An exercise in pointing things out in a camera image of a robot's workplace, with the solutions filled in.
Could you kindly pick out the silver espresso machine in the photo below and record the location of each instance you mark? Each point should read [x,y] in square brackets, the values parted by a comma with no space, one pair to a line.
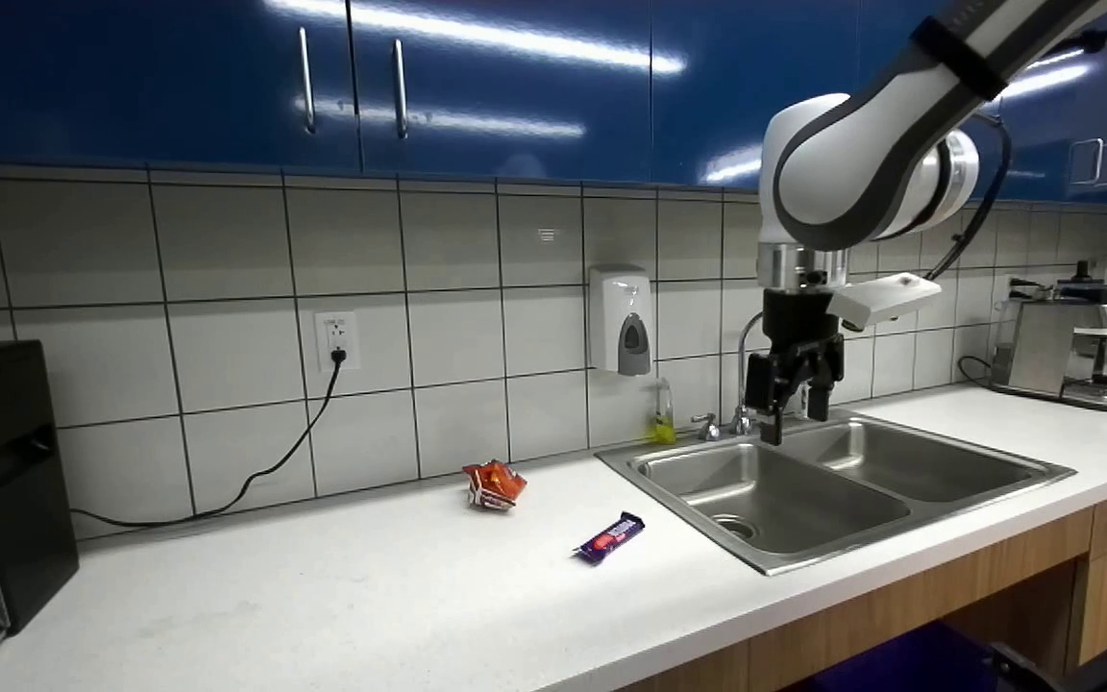
[1074,348]

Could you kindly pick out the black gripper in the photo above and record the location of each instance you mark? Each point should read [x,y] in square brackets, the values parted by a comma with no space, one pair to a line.
[801,329]

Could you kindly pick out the black box appliance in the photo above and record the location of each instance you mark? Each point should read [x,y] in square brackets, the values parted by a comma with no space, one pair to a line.
[22,483]

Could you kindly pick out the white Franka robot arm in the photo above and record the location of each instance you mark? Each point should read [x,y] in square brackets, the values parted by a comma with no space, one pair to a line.
[861,156]

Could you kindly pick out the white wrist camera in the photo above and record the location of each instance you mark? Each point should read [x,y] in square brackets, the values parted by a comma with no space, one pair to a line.
[886,297]

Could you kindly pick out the green dish soap bottle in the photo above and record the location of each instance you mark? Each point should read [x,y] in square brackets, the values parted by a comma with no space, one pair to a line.
[664,424]

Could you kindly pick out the purple protein bar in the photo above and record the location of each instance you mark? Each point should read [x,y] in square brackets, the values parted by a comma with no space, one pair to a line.
[611,539]

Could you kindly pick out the blue upper cabinet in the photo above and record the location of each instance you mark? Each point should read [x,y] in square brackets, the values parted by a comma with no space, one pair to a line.
[518,91]

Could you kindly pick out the white wall outlet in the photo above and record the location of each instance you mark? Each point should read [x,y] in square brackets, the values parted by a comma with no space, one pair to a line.
[335,334]

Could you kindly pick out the stainless steel double sink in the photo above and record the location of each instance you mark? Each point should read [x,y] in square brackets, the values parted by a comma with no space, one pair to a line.
[786,502]

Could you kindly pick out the white wall soap dispenser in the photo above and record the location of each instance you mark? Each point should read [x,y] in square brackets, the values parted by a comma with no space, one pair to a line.
[619,320]

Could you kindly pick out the crumpled orange snack wrapper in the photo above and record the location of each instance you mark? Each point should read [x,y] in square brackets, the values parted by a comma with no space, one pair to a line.
[495,485]

